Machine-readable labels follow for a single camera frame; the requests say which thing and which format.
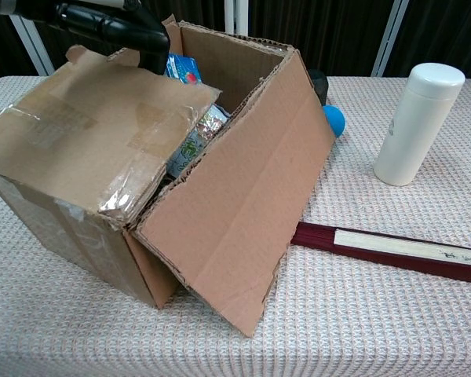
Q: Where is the white cylindrical bottle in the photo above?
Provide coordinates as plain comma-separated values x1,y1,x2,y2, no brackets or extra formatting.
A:
373,62,466,186

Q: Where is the blue ball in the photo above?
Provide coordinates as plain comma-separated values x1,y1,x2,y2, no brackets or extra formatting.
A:
322,104,345,138

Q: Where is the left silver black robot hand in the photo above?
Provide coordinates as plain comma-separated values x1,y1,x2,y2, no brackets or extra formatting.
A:
0,0,170,75

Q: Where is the pink white woven tablecloth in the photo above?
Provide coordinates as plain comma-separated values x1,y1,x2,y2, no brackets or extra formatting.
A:
0,76,471,377

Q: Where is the white green snack packet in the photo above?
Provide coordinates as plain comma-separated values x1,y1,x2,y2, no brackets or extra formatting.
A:
167,129,210,178

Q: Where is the brown cardboard shipping box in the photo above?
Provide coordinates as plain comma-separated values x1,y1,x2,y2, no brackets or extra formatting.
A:
0,14,337,339

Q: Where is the blue snack packet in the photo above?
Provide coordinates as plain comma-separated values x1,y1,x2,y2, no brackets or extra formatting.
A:
164,53,203,86

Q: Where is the silver foil snack packet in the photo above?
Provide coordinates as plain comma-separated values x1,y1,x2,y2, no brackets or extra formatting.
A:
195,104,231,142

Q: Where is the maroon folded hand fan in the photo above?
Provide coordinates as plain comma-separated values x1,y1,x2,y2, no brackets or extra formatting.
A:
290,221,471,286

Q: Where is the white slanted partition frame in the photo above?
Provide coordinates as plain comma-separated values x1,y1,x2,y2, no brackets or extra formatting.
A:
371,0,411,78
9,13,57,78

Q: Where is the white vertical partition post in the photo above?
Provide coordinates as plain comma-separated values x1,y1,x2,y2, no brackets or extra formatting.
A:
224,0,249,35

